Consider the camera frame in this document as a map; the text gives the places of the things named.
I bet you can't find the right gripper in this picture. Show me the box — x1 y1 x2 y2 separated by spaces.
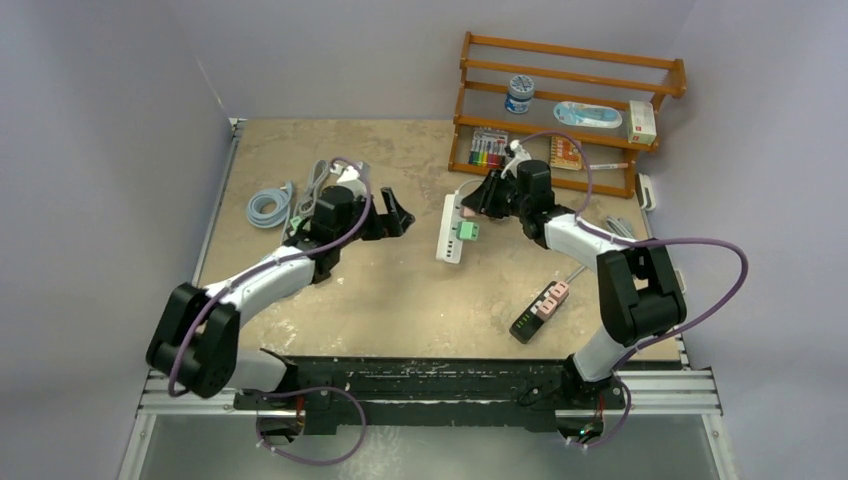
462 169 529 220

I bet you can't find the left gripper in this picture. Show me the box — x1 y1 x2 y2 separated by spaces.
336 188 412 248

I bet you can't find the green charger plug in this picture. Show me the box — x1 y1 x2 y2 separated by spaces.
456 221 480 241

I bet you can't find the white power strip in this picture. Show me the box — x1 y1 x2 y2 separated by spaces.
435 192 467 265

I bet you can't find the black power strip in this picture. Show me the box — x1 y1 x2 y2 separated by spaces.
281 214 312 244
509 281 570 344

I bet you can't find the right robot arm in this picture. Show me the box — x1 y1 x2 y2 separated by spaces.
461 160 687 407

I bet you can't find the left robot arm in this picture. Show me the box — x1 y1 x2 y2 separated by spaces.
145 186 415 409

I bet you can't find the marker pen set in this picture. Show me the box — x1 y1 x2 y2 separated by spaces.
468 127 509 168

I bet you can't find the small orange notebook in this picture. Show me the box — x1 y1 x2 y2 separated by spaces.
549 136 583 171

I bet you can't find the blue white jar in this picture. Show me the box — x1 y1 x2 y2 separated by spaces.
504 74 535 115

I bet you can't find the blue oval package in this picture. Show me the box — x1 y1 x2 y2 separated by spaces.
553 101 623 129

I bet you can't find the wooden shelf rack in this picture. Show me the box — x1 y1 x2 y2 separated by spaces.
447 32 687 175

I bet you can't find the white pen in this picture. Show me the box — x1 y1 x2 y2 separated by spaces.
585 162 630 171

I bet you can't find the white red box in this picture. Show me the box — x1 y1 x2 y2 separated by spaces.
627 100 657 146

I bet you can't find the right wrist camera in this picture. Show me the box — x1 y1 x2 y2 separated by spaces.
501 140 532 178

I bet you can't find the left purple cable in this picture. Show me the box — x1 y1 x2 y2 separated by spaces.
166 156 374 399

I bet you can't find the purple cable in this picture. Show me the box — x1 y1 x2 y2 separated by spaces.
166 156 374 399
515 130 750 452

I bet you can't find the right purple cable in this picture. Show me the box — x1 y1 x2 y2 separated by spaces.
515 130 750 452

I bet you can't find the white wall clip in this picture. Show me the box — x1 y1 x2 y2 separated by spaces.
636 173 657 212
673 268 686 294

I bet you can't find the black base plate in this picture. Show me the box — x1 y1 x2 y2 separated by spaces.
235 356 626 436

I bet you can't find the lower white wall clip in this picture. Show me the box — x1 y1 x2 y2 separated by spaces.
673 268 686 294

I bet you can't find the aluminium rail frame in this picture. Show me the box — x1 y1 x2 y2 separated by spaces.
145 140 696 456

